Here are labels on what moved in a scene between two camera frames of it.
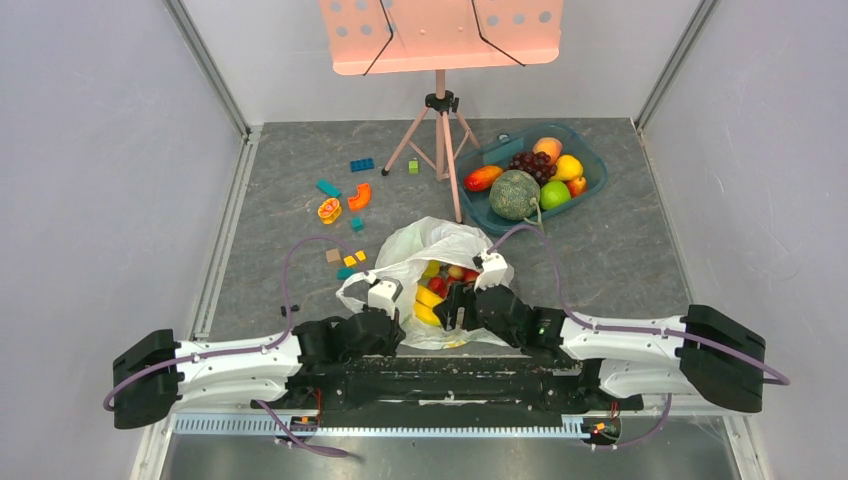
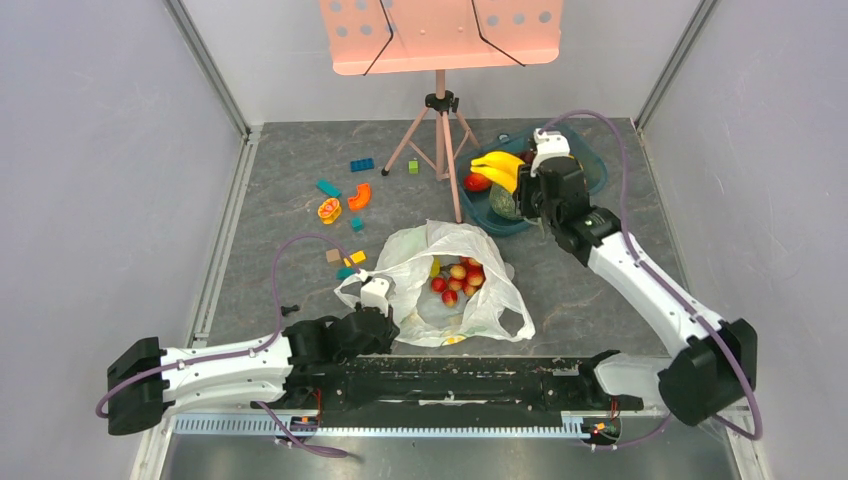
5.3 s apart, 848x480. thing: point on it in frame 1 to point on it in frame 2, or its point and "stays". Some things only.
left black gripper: [393, 338] stays
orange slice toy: [330, 210] stays
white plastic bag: [401, 255] stays
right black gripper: [460, 312] to [530, 196]
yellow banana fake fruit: [424, 305] to [499, 167]
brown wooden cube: [333, 256] stays
